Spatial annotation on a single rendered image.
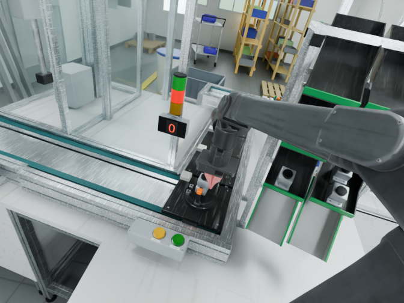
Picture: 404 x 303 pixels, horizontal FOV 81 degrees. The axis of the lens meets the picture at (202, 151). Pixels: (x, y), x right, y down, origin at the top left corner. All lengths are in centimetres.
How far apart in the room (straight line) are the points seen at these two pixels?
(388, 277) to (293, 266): 89
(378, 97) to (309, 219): 47
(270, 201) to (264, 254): 23
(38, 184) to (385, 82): 123
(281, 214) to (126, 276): 58
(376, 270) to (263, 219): 74
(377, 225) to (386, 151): 157
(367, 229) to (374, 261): 155
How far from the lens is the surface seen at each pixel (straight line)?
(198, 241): 91
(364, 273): 22
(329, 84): 72
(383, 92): 79
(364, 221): 171
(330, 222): 99
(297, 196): 81
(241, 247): 104
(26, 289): 200
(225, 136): 55
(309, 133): 29
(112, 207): 97
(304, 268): 111
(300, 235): 97
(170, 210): 95
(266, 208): 94
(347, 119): 22
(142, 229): 90
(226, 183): 111
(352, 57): 84
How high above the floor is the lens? 168
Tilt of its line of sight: 34 degrees down
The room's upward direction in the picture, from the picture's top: 12 degrees clockwise
